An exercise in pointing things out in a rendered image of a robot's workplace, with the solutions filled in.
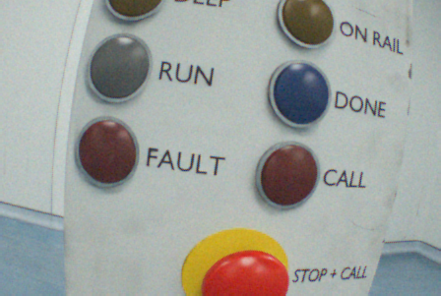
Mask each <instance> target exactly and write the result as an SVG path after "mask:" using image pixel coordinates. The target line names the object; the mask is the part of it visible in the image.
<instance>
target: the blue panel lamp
mask: <svg viewBox="0 0 441 296"><path fill-rule="evenodd" d="M273 96H274V101H275V104H276V107H277V109H278V111H279V112H280V114H281V115H282V116H283V117H284V118H285V119H287V121H289V122H293V123H296V124H310V123H313V122H315V121H316V120H317V119H319V117H320V116H321V115H322V114H324V111H325V109H326V107H327V104H328V100H329V91H328V87H327V83H326V81H325V79H324V77H323V76H322V74H321V73H320V72H319V70H317V69H315V68H313V67H312V66H310V65H307V64H304V63H295V64H292V65H291V64H289V65H288V66H287V67H285V68H284V69H283V70H282V71H281V72H280V73H279V75H278V76H277V79H276V81H275V85H274V92H273Z"/></svg>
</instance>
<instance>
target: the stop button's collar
mask: <svg viewBox="0 0 441 296"><path fill-rule="evenodd" d="M245 250H253V251H255V250H258V251H262V252H266V253H269V254H271V255H273V256H275V257H276V258H278V260H280V261H281V262H282V263H283V265H284V266H285V267H286V270H287V272H289V270H288V266H289V263H288V260H287V259H288V257H287V255H286V254H285V251H284V248H283V247H282V246H281V245H280V243H279V242H277V241H276V239H273V238H272V237H271V236H269V235H268V234H266V233H264V232H261V231H259V230H258V231H257V230H255V229H250V228H234V229H228V230H222V231H219V232H216V233H215V234H211V235H210V236H208V237H206V238H204V239H203V240H202V241H201V242H198V243H197V245H196V246H195V247H194V248H192V249H191V251H190V252H189V254H188V255H187V256H186V259H185V261H184V262H183V267H182V270H181V282H182V287H183V290H184V292H185V294H186V296H202V288H201V284H202V281H203V279H204V277H205V273H206V272H207V271H208V270H209V269H210V267H211V266H212V265H213V264H214V263H216V262H217V261H218V260H220V259H221V258H223V257H225V256H227V255H229V254H231V253H236V252H240V251H245ZM347 268H348V269H350V267H345V269H344V270H343V272H342V274H341V278H342V280H344V279H349V278H350V277H351V276H353V277H354V278H355V267H354V268H353V270H352V271H351V273H350V275H349V277H348V278H347V277H346V278H343V273H344V271H345V270H346V269H347ZM360 269H361V266H360V267H359V269H358V272H357V276H356V279H358V278H364V277H366V276H363V275H364V273H365V270H366V266H365V269H364V271H363V274H362V277H361V276H358V273H359V271H360ZM314 270H317V272H318V273H317V276H316V278H315V279H313V280H311V278H310V274H311V272H312V271H314ZM323 270H324V271H325V273H324V274H323ZM312 271H311V272H310V274H309V278H308V279H309V281H311V282H313V281H316V279H317V278H318V277H319V269H317V268H314V269H313V270H312ZM353 272H354V273H353ZM326 273H327V269H326V268H323V269H322V271H321V273H320V277H319V281H320V279H321V277H322V276H324V275H326Z"/></svg>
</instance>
